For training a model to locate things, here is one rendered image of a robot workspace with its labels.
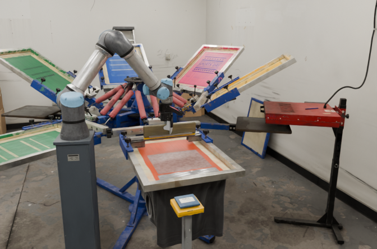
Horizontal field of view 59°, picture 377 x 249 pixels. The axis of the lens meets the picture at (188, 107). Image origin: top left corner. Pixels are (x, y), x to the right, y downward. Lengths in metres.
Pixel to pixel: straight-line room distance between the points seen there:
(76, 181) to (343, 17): 2.94
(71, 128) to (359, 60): 2.72
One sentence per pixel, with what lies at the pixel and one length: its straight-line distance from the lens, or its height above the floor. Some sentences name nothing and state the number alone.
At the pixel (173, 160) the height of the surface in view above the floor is 0.96.
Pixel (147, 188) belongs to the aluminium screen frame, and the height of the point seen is 0.97.
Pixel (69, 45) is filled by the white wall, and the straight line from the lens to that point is 6.27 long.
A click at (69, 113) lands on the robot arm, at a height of 1.34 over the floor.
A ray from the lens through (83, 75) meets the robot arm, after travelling 1.94.
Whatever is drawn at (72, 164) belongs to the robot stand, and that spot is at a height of 1.07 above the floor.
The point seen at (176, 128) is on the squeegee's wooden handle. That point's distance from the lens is 2.22.
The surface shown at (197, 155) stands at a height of 0.96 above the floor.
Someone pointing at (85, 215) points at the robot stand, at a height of 0.77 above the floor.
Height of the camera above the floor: 1.78
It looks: 14 degrees down
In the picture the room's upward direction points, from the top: straight up
